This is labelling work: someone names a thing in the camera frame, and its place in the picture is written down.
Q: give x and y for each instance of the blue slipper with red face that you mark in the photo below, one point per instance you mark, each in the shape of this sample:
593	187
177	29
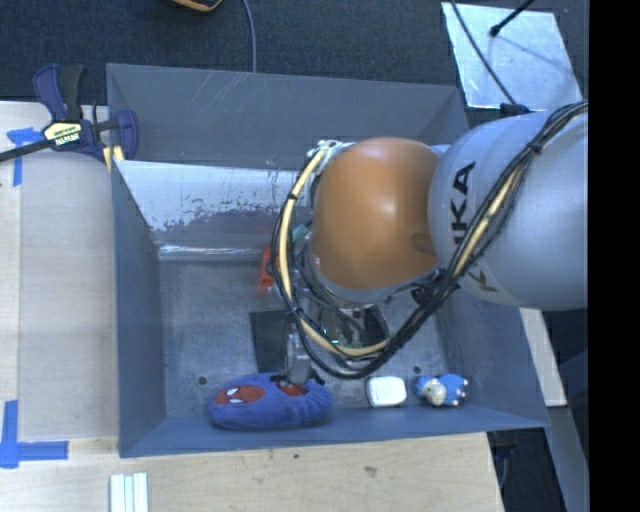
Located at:
270	407

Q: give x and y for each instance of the small white case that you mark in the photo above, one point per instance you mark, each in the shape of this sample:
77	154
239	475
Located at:
386	391

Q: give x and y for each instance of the small orange object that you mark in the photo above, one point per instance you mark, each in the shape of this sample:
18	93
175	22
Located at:
265	270

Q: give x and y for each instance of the blue toy animal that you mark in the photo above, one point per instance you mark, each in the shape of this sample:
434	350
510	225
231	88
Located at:
450	390

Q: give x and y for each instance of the pale wood board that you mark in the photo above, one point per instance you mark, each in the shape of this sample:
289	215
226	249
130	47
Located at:
65	300

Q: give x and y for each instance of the grey metal bin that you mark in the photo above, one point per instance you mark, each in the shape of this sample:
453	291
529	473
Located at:
210	115

